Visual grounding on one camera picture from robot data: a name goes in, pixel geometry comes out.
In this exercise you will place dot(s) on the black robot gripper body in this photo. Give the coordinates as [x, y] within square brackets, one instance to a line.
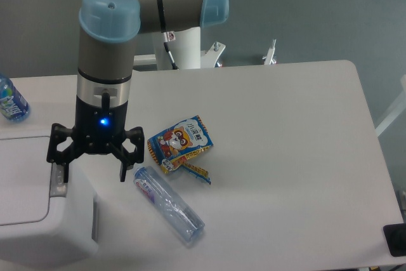
[96, 130]

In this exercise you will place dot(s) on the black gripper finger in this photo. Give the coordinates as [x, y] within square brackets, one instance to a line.
[59, 134]
[127, 158]

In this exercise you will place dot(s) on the white push-button trash can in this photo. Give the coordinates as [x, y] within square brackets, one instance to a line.
[45, 222]

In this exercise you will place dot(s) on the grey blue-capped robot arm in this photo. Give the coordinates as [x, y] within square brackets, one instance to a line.
[107, 46]

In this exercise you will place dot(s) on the blue raccoon snack bag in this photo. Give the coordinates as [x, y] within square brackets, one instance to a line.
[173, 148]

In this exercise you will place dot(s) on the blue green-label drink bottle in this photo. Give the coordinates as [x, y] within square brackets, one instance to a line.
[14, 106]

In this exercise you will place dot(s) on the clear plastic water bottle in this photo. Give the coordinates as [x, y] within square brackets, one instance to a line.
[183, 219]

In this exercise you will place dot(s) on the white stand at right edge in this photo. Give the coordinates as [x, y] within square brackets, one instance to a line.
[392, 112]

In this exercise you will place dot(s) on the black device at table edge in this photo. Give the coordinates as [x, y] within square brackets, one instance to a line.
[395, 239]

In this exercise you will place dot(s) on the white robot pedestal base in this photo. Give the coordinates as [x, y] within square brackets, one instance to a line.
[180, 50]

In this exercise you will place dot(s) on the white metal frame bracket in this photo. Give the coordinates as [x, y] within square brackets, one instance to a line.
[269, 58]

